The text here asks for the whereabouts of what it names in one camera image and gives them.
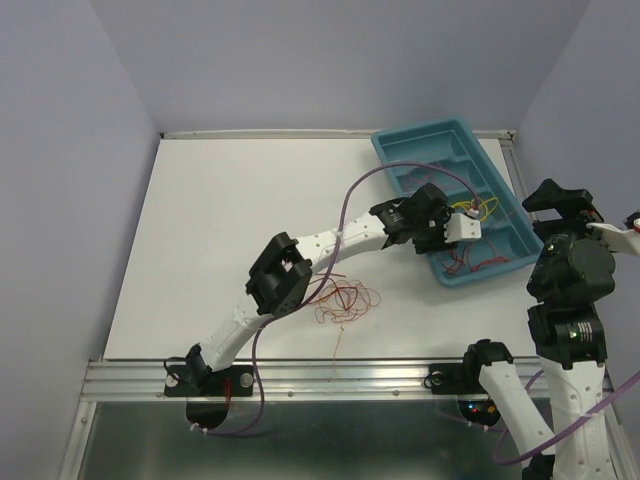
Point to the aluminium rail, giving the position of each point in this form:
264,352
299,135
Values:
283,381

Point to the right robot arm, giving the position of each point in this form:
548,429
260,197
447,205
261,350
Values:
574,270

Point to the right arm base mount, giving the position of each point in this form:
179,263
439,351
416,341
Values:
462,378

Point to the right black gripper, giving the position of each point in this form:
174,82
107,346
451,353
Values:
549,193

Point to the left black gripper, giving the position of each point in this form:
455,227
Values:
437,244

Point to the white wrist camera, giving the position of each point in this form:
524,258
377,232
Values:
624,241
462,228

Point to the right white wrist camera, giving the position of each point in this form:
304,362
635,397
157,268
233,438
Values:
624,241

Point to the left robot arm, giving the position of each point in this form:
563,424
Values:
280,277

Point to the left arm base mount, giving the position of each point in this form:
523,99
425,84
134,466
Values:
181,382

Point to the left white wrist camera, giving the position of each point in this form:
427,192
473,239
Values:
462,228

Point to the teal plastic tray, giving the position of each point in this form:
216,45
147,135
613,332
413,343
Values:
448,154

